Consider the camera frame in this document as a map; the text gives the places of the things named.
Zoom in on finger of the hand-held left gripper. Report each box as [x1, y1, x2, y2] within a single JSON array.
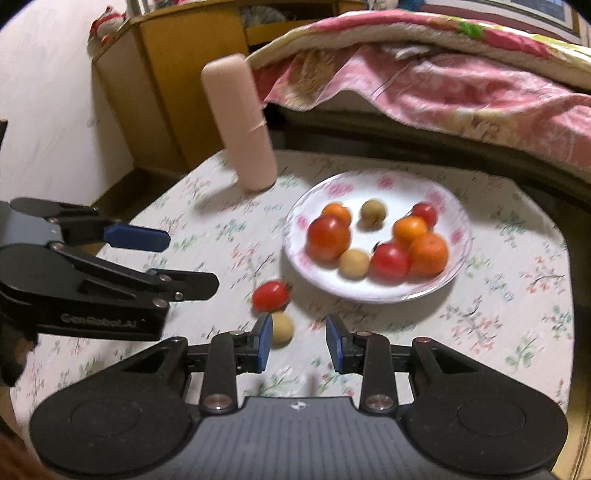
[[11, 198, 170, 253], [51, 244, 219, 308]]

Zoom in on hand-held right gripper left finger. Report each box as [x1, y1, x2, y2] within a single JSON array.
[[122, 314, 274, 414]]

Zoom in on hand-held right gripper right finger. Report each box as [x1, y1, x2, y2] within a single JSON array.
[[326, 315, 485, 414]]

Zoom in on tan longan fruit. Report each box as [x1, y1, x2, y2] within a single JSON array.
[[360, 199, 387, 229], [270, 311, 294, 346], [339, 249, 371, 279]]

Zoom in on small red tomato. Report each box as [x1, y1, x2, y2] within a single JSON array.
[[411, 202, 438, 229], [369, 244, 411, 281], [252, 281, 291, 311]]

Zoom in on large red tomato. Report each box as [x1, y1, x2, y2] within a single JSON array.
[[306, 215, 352, 265]]

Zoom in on white floral plate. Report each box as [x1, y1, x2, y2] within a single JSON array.
[[284, 170, 474, 304]]

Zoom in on large mandarin orange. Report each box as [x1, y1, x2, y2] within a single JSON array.
[[409, 232, 450, 277]]

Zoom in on small mandarin orange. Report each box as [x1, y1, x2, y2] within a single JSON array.
[[321, 203, 352, 228]]

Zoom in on medium mandarin orange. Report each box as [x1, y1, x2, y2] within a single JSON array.
[[392, 216, 428, 246]]

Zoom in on pink ribbed cylinder container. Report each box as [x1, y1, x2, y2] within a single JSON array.
[[201, 54, 279, 193]]

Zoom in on wooden cabinet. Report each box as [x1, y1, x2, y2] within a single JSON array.
[[92, 0, 365, 185]]

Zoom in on floral tablecloth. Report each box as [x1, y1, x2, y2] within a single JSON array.
[[9, 150, 578, 416]]

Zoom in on red white plush toy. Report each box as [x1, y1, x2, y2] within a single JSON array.
[[89, 6, 129, 45]]

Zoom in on pink floral blanket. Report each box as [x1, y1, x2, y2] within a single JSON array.
[[256, 44, 591, 171]]

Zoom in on colourful floral quilt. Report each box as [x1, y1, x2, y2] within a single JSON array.
[[249, 9, 591, 97]]

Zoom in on dark bed frame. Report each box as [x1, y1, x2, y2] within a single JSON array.
[[268, 104, 591, 199]]

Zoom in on framed wall picture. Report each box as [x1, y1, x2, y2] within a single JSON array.
[[420, 0, 581, 34]]

